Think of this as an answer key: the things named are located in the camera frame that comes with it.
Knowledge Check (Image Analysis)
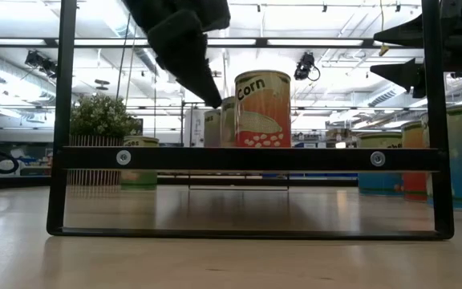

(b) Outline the yellow hanging cable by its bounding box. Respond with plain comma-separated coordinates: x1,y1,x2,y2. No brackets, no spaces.
378,0,391,57

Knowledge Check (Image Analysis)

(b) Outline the black hanging cable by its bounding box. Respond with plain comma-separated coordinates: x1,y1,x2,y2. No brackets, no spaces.
115,11,132,101

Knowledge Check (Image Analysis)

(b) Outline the orange corn can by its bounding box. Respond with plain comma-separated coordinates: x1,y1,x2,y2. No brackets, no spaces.
234,70,292,149
401,120,428,201

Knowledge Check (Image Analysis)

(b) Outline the black table edge rail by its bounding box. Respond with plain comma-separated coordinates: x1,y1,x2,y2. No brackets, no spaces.
0,176,360,189

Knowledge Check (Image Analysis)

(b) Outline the wooden shelf with black frame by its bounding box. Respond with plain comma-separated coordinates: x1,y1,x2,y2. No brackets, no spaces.
46,0,456,241

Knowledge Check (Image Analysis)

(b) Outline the green oranges can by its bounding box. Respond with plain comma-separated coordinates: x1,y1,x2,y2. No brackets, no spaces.
120,135,160,190
220,96,237,148
203,108,222,148

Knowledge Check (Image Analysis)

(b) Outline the overhead rig crossbar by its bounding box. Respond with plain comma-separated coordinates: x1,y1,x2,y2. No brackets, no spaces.
0,36,424,50

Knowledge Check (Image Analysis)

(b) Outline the green plant in slatted pot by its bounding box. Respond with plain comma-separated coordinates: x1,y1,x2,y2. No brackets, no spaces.
67,94,143,188

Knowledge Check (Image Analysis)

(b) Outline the black overhead camera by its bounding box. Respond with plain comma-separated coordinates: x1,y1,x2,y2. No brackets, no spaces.
294,51,321,82

